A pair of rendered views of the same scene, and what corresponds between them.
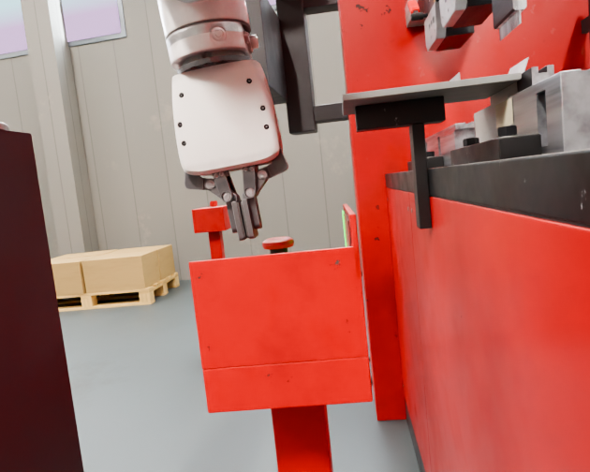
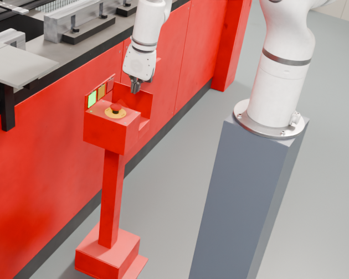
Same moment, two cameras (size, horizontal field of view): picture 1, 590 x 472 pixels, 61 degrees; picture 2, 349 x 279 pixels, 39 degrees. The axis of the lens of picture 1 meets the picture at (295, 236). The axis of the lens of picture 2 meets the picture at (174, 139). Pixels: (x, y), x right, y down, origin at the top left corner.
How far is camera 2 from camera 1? 2.15 m
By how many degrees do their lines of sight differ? 139
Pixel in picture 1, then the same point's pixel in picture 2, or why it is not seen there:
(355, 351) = not seen: hidden behind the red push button
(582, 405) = (99, 81)
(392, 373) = not seen: outside the picture
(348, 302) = (116, 94)
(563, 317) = (97, 71)
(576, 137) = not seen: hidden behind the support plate
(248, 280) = (139, 94)
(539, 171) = (95, 50)
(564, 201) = (99, 51)
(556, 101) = (22, 43)
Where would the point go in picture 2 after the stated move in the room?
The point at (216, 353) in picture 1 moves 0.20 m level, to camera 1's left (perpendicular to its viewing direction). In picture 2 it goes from (147, 114) to (199, 129)
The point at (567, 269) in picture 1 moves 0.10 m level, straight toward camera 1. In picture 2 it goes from (99, 62) to (119, 57)
